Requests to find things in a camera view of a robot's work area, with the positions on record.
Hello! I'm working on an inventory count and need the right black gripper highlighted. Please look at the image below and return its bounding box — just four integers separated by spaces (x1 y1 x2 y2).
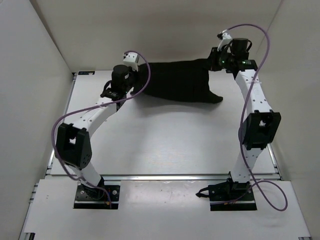
202 47 236 73

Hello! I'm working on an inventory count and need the black pleated skirt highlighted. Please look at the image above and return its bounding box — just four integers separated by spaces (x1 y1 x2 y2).
143 58 223 104

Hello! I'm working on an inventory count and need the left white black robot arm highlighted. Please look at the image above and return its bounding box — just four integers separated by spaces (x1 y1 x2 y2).
55 63 139 201

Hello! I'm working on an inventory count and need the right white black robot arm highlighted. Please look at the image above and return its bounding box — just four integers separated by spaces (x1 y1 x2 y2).
196 35 281 205

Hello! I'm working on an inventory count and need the left blue corner label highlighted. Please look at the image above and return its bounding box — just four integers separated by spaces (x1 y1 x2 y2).
78 71 95 76

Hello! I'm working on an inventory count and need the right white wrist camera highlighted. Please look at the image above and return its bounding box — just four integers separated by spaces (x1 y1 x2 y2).
217 29 233 52

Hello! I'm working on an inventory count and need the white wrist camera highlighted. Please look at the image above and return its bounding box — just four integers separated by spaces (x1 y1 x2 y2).
217 29 233 52
123 52 140 72

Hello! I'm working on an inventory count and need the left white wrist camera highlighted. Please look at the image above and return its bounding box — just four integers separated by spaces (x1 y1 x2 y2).
123 52 140 72

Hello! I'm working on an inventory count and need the aluminium table frame rail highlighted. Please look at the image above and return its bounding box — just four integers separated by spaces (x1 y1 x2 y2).
45 173 281 181

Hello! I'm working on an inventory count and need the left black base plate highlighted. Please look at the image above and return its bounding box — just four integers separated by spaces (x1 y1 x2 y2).
73 181 121 210

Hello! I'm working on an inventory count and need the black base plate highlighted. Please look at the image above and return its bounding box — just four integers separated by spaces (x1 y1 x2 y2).
208 182 257 212
73 181 121 210

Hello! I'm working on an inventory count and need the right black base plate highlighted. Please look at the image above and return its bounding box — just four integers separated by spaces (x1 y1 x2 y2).
208 182 257 212

